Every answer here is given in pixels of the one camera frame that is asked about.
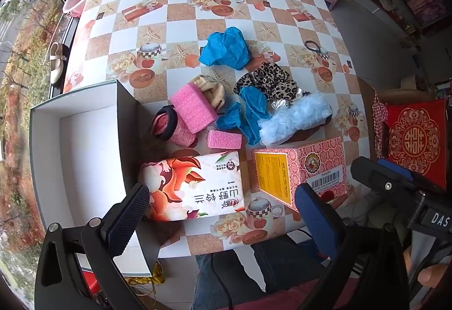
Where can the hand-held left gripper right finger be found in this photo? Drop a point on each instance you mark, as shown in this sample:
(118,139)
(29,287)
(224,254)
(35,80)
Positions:
(316,218)

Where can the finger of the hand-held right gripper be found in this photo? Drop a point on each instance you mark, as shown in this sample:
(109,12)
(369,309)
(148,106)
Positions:
(374,175)

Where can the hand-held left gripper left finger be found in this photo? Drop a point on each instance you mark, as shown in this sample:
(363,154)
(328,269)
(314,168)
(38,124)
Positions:
(127,221)

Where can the white cardboard box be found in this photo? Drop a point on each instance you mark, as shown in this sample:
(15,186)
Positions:
(77,161)

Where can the large pink sponge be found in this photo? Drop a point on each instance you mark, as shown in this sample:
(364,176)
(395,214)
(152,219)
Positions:
(194,107)

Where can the leopard print scrunchie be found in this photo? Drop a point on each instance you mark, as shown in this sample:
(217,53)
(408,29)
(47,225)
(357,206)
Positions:
(272,78)

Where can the person's right hand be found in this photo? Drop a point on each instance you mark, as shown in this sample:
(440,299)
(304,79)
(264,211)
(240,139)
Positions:
(430,276)

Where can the pink patterned carton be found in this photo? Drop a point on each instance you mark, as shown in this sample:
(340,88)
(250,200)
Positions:
(310,161)

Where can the red gingham cloth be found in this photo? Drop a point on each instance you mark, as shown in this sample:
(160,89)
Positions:
(379,119)

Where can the red patterned cushion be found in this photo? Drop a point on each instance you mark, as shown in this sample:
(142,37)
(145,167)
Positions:
(416,137)

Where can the brown chair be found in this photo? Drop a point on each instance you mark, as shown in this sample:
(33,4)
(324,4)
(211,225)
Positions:
(367,101)

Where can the person's maroon garment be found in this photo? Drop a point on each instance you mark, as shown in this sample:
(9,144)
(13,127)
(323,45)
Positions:
(317,297)

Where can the floral tissue pack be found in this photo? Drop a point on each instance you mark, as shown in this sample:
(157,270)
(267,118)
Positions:
(197,183)

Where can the light blue fluffy scrunchie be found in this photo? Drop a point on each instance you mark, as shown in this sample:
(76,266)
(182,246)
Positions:
(296,115)

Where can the pink glitter roll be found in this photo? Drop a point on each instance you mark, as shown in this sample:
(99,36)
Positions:
(183,133)

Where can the small pink sponge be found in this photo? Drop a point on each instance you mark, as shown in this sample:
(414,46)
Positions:
(224,139)

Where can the blue rubber glove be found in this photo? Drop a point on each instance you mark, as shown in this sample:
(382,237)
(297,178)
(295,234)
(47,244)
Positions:
(252,108)

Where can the beige knitted cloth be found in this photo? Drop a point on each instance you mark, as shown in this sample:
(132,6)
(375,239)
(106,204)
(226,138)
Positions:
(215,94)

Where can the cream shoe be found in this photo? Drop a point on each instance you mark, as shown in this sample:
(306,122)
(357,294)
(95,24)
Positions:
(55,62)

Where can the blue cloth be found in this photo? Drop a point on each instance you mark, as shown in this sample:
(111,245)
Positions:
(224,48)

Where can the glass window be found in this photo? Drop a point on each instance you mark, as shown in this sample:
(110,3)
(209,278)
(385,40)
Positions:
(21,48)

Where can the checkered printed tablecloth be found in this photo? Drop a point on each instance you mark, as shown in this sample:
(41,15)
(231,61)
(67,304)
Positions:
(169,2)

